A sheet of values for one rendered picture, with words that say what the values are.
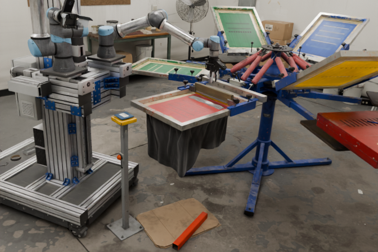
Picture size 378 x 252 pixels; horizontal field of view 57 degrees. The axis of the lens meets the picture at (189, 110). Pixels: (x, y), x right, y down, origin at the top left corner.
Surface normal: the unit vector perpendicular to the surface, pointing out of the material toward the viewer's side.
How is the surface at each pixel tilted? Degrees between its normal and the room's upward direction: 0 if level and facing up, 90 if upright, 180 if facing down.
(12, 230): 0
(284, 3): 90
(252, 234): 0
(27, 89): 90
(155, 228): 0
